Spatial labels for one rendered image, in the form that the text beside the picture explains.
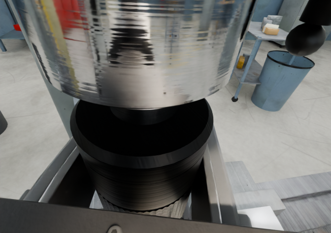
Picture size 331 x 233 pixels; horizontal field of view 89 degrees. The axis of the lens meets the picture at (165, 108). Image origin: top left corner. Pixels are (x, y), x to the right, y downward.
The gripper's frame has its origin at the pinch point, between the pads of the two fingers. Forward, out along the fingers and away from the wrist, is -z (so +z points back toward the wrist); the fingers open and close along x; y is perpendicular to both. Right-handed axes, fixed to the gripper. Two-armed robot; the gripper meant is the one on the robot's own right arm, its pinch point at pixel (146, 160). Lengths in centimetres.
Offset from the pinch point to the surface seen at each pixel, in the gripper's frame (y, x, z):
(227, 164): 25.5, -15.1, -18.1
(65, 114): 27, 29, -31
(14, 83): 123, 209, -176
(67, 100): 22.3, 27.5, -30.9
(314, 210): 32.4, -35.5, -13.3
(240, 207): 21.5, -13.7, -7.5
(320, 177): 32, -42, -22
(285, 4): 34, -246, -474
